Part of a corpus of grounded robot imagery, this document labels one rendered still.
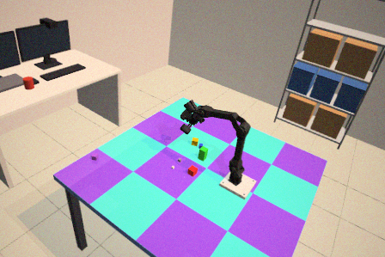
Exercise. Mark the yellow cube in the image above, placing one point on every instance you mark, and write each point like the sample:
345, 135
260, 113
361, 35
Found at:
195, 141

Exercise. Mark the green block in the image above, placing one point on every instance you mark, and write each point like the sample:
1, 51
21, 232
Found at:
202, 158
203, 151

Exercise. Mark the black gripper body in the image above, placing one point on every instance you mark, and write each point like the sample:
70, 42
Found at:
187, 128

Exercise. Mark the red block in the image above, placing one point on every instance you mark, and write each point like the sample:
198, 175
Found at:
192, 171

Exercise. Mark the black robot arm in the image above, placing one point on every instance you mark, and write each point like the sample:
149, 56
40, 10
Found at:
199, 113

